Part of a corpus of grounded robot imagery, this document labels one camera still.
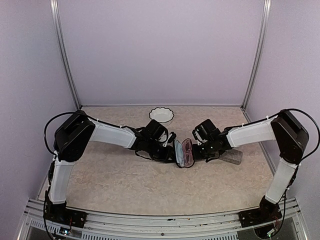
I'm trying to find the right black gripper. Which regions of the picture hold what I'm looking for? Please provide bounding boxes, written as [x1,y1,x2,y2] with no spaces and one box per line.
[191,139,216,161]

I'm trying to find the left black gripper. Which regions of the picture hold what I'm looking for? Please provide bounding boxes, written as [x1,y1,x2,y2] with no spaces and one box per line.
[146,138,177,163]

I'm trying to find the black glasses case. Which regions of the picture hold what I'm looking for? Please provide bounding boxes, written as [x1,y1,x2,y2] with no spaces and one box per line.
[174,138,195,168]

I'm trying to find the clear frame glasses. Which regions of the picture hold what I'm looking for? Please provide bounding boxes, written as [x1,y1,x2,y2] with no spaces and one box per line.
[182,138,195,168]

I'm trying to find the blue cleaning cloth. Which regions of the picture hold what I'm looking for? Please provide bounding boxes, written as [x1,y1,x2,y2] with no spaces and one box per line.
[174,139,183,168]

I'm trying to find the grey glasses case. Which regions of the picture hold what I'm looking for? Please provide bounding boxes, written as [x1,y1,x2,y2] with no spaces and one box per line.
[218,149,243,165]

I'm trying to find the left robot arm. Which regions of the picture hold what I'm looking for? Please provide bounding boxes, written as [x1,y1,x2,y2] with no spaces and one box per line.
[45,110,176,223]

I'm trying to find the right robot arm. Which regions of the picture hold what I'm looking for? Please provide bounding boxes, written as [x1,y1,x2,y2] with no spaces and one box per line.
[192,108,314,222]

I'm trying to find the white scalloped bowl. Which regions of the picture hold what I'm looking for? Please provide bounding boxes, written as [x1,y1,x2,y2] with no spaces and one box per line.
[149,107,175,127]

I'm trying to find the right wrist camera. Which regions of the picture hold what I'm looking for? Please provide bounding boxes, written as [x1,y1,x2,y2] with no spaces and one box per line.
[192,129,203,146]

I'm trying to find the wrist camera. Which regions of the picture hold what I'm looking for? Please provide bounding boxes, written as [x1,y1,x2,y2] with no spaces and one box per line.
[162,131,177,147]
[192,129,203,146]

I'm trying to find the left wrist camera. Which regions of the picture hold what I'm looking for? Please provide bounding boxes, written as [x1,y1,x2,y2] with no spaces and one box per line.
[162,131,177,147]

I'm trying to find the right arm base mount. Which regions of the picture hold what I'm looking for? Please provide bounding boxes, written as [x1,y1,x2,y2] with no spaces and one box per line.
[238,196,283,228]

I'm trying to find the front aluminium rail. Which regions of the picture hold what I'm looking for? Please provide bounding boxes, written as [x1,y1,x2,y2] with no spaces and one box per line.
[19,197,308,240]

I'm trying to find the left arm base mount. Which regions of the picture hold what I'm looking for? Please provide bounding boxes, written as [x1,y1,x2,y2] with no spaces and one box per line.
[43,190,87,229]

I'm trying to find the right aluminium frame post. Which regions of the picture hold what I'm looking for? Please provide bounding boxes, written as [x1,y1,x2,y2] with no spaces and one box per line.
[241,0,272,112]

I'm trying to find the aluminium frame post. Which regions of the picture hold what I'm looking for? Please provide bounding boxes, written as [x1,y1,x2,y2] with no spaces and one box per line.
[241,0,272,112]
[49,0,82,110]

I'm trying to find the left aluminium frame post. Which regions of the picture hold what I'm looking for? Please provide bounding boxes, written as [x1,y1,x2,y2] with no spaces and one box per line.
[49,0,82,110]

